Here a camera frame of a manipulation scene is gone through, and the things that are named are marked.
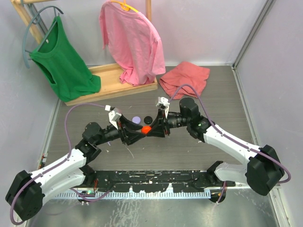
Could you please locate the pink t-shirt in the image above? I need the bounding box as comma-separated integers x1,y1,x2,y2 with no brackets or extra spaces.
99,1,166,86

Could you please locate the grey-blue hanger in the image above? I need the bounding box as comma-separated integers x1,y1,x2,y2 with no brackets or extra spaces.
22,6,64,69

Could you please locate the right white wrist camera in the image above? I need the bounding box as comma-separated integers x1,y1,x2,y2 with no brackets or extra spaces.
156,97,170,117

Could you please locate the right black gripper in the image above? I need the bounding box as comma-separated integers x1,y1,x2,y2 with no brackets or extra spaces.
147,108,190,138

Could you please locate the aluminium corner post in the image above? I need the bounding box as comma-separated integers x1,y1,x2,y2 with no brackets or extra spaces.
232,0,277,70

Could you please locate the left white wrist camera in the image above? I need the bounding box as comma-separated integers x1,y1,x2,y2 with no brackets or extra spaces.
108,107,122,129

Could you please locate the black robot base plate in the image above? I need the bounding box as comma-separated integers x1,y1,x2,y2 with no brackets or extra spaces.
78,170,223,193

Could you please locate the lilac round charging case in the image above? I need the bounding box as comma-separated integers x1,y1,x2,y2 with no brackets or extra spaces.
132,116,141,124

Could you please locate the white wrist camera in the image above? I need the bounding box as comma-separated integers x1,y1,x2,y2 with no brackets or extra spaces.
108,107,122,129
156,97,170,117

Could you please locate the yellow hanger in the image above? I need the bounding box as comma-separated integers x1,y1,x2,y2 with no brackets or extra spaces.
110,0,139,13

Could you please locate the black round charging case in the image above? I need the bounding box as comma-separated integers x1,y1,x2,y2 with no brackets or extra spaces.
143,116,153,125

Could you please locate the wooden clothes rack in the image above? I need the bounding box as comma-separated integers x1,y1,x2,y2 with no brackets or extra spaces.
11,0,158,106

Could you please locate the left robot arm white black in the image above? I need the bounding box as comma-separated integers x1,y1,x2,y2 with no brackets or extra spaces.
5,115,147,225

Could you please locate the white slotted cable duct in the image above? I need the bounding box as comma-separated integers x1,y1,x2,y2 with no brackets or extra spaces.
59,190,211,200

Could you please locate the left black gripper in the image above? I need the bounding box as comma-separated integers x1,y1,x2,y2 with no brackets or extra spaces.
94,114,145,146

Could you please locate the green tank top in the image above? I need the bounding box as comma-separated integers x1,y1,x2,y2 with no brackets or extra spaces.
29,16,101,102

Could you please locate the orange round charging case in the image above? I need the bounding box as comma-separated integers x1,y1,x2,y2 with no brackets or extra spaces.
141,126,152,135

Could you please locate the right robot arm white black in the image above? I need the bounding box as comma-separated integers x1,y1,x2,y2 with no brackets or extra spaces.
147,97,285,196

